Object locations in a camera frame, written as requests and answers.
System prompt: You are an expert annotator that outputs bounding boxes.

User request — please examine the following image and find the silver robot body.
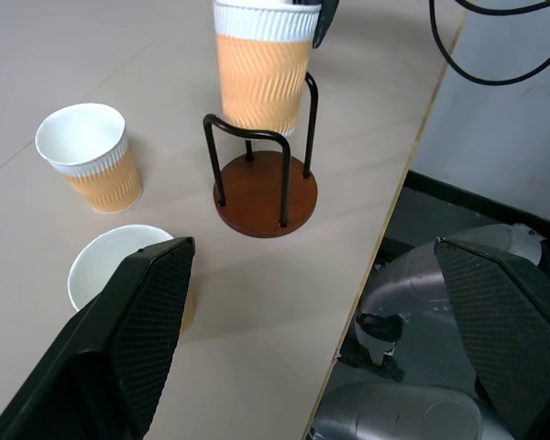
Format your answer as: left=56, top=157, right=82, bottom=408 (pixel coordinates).
left=307, top=223, right=550, bottom=440

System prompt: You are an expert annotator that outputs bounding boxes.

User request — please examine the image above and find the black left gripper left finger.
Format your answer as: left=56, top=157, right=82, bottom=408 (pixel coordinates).
left=0, top=236, right=197, bottom=440

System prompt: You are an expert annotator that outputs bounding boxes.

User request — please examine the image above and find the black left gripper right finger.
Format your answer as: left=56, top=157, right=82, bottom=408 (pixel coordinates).
left=433, top=236, right=550, bottom=440

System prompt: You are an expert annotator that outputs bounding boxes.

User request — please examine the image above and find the black wire wooden-base cup holder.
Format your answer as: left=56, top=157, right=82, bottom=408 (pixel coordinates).
left=203, top=71, right=320, bottom=238

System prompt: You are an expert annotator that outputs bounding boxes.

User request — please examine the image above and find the orange white ribbed paper cup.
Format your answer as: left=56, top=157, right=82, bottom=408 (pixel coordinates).
left=213, top=0, right=323, bottom=138
left=35, top=103, right=144, bottom=215
left=67, top=224, right=196, bottom=332

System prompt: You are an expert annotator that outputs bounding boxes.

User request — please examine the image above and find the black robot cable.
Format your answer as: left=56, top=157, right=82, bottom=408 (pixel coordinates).
left=455, top=0, right=550, bottom=17
left=428, top=0, right=550, bottom=87

